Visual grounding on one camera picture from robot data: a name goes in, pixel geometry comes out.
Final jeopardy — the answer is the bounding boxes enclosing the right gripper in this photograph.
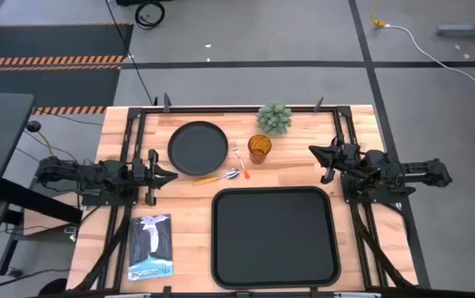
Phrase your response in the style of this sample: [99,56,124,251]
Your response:
[308,134,363,185]

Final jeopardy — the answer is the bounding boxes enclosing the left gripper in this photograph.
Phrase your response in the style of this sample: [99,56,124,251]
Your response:
[132,148,180,207]

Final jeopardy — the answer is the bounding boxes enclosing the black round plate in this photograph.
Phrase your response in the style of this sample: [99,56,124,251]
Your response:
[167,120,229,176]

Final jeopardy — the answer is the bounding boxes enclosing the amber glass cup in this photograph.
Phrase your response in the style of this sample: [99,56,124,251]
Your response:
[247,134,272,165]

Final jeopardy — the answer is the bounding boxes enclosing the fork with orange handle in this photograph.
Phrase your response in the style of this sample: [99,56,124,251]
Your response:
[233,147,251,180]

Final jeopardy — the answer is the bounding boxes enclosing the black rectangular tray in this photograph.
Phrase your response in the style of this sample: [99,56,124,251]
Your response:
[211,185,342,291]

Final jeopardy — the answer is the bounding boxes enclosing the green artificial potted plant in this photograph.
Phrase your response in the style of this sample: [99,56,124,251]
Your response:
[256,100,294,136]

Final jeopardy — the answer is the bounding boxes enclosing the Yellowstone picture book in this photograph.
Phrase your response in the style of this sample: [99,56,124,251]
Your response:
[127,213,175,282]

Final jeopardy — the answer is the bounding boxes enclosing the black hazard-striped floor mat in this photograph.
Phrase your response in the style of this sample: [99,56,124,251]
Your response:
[0,22,135,116]

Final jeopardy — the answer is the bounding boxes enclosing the grey table leg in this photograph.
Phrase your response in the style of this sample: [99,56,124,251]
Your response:
[435,0,475,40]

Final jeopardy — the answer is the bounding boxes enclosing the spoon with yellow handle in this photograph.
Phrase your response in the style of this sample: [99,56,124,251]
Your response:
[192,167,241,186]

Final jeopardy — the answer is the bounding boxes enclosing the black aluminium table frame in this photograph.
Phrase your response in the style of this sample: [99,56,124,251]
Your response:
[71,93,421,298]

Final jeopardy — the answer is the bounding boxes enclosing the long black floor cable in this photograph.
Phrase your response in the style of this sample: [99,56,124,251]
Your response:
[104,0,156,105]

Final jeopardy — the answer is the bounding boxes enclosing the yellow cable plug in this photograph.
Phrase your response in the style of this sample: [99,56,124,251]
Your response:
[370,0,388,29]

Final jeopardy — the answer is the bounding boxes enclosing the white floor cable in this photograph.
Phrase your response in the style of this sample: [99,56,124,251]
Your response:
[385,24,475,94]

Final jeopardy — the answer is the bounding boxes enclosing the coiled black cable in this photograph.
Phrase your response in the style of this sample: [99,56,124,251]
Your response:
[134,0,166,31]

